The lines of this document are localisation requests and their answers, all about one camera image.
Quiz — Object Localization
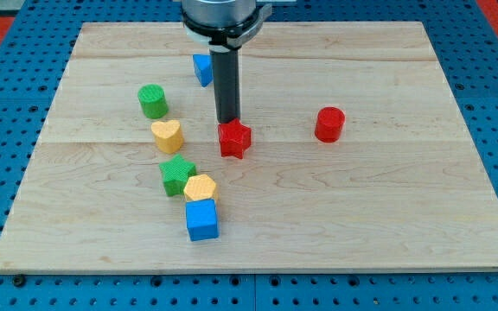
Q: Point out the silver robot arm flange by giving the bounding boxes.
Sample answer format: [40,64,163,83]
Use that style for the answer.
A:
[181,0,273,53]

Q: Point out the red star block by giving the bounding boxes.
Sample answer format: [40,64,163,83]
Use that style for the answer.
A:
[218,118,252,159]

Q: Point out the green star block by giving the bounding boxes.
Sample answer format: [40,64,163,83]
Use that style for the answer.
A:
[159,154,197,197]

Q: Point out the yellow hexagon block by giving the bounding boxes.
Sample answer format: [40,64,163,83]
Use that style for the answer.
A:
[183,175,218,202]

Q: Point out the blue cube block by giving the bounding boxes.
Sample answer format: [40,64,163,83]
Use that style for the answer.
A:
[185,199,219,241]

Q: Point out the yellow heart block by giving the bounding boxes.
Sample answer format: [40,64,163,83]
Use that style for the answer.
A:
[150,120,184,154]

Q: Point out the red cylinder block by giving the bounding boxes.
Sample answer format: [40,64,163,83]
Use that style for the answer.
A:
[315,106,345,143]

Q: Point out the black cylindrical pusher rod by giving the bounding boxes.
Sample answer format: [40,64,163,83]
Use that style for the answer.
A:
[210,50,240,124]

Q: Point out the blue triangular block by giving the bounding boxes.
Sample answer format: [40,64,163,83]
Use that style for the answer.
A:
[192,54,213,87]

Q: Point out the green cylinder block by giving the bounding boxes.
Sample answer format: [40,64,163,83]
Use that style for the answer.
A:
[137,84,169,119]

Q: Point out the light wooden board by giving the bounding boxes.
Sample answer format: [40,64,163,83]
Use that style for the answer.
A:
[0,22,498,275]

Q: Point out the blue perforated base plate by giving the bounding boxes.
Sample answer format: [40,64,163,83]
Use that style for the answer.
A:
[0,0,498,310]

